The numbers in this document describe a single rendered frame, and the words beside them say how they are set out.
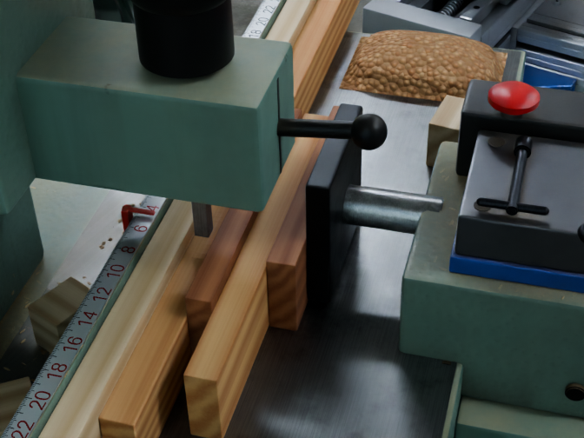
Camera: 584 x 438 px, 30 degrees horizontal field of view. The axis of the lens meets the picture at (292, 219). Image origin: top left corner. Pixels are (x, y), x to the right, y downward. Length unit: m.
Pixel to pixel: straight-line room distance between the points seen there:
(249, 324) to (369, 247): 0.13
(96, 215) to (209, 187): 0.35
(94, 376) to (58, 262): 0.31
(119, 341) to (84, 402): 0.04
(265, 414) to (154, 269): 0.11
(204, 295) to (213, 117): 0.11
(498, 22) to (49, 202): 0.58
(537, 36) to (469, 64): 0.46
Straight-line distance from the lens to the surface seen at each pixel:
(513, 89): 0.66
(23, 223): 0.85
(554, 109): 0.67
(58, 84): 0.59
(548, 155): 0.65
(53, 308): 0.80
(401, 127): 0.84
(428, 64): 0.87
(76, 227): 0.92
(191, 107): 0.57
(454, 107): 0.80
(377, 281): 0.70
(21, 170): 0.62
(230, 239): 0.65
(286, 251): 0.64
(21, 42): 0.60
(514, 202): 0.60
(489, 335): 0.63
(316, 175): 0.63
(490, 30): 1.27
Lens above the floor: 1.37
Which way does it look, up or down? 39 degrees down
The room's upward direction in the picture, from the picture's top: 2 degrees counter-clockwise
